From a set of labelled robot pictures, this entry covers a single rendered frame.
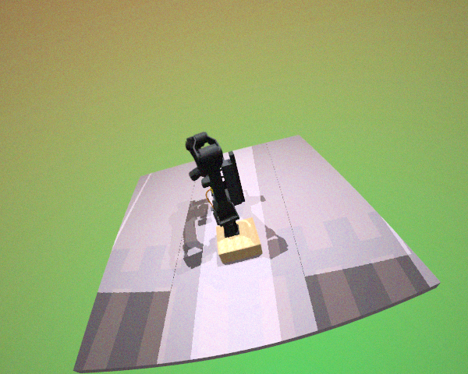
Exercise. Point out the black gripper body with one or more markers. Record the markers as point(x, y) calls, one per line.
point(205, 182)

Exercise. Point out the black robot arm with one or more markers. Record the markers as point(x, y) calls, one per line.
point(210, 158)

